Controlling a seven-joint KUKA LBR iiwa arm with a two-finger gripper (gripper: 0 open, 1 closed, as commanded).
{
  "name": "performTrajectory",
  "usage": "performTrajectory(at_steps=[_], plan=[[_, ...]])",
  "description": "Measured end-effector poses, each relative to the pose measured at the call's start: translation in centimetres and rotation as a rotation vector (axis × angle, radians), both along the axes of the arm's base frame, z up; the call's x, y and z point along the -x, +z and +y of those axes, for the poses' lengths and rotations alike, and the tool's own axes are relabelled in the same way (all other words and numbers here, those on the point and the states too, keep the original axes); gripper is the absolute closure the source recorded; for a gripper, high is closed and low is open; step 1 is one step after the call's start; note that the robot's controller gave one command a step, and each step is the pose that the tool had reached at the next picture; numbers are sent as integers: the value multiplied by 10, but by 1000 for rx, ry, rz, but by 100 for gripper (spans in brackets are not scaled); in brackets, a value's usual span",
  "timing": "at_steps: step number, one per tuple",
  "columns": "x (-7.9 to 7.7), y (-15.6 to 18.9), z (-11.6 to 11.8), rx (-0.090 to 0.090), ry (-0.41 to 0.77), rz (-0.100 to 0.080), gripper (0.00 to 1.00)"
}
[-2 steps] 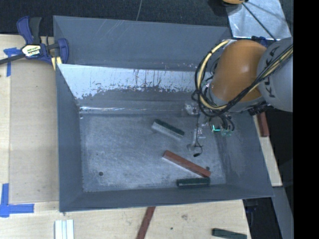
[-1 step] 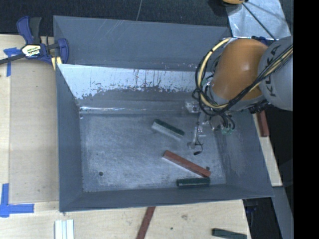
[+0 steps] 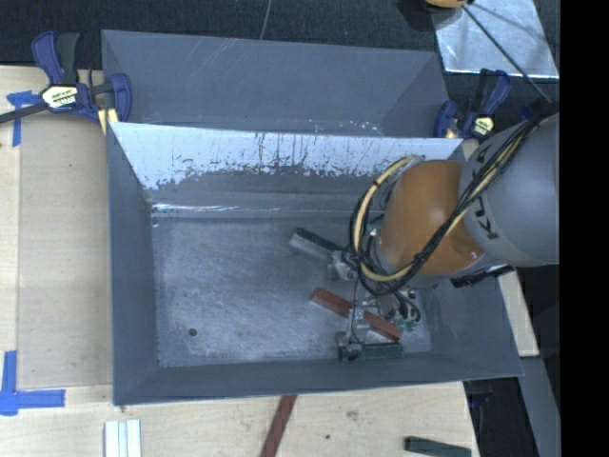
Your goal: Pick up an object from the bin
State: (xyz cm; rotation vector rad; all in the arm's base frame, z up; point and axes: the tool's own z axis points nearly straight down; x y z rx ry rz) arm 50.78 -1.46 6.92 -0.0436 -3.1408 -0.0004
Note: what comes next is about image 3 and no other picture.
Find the dark green flat block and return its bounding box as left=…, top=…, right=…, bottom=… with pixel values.
left=287, top=227, right=344, bottom=258
left=338, top=342, right=405, bottom=362

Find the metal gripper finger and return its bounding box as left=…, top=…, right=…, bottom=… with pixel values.
left=335, top=308, right=371, bottom=357
left=326, top=249, right=357, bottom=282

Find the pale wood board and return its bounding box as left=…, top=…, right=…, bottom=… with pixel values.
left=15, top=116, right=115, bottom=390

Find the grey metal bin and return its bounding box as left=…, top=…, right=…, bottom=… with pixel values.
left=100, top=29, right=525, bottom=407

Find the red-brown flat block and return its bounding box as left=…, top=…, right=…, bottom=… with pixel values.
left=259, top=394, right=299, bottom=457
left=309, top=287, right=403, bottom=341

